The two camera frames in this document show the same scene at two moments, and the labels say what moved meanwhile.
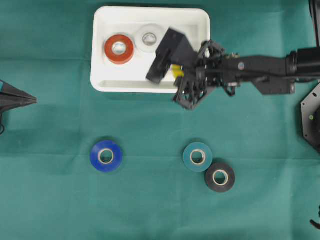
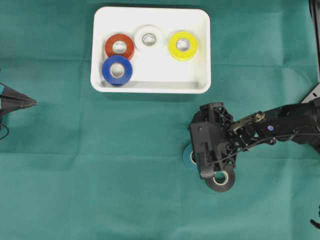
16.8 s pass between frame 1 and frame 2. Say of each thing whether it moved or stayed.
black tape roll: stayed
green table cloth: stayed
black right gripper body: moved
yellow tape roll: moved
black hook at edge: stayed
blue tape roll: moved
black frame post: stayed
